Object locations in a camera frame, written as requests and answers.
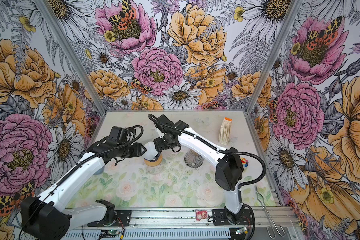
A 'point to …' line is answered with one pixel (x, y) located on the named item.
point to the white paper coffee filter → (151, 152)
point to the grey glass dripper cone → (193, 159)
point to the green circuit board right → (243, 230)
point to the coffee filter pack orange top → (225, 131)
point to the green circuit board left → (113, 232)
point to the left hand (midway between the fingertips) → (141, 155)
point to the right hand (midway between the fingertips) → (163, 150)
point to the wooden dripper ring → (154, 163)
